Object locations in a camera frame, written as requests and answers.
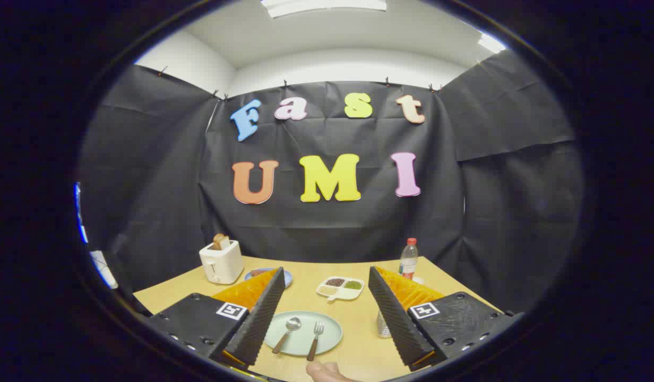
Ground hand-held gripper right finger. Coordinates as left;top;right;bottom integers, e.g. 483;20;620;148
368;266;524;372

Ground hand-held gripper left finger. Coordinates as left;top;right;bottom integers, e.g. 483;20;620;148
147;267;286;368

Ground wooden-handled metal spoon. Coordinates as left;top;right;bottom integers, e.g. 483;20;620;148
272;317;302;355

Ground wooden-handled metal fork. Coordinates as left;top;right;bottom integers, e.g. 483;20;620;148
307;322;325;362

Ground pale green plate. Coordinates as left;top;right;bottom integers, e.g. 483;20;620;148
263;310;343;357

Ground blue plate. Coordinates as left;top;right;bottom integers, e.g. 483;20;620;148
244;268;293;289

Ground white divided bean tray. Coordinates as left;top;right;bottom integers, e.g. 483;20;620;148
316;276;365;302

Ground clear red-capped water bottle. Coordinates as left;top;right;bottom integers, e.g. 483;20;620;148
399;238;419;280

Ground white toaster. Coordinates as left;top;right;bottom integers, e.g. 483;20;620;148
199;240;245;285

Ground black backdrop cloth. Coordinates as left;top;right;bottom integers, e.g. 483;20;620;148
78;50;585;314

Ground small ceiling light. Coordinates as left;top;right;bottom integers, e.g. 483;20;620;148
477;33;506;54

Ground long ceiling light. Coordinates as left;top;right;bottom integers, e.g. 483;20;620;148
261;0;388;19

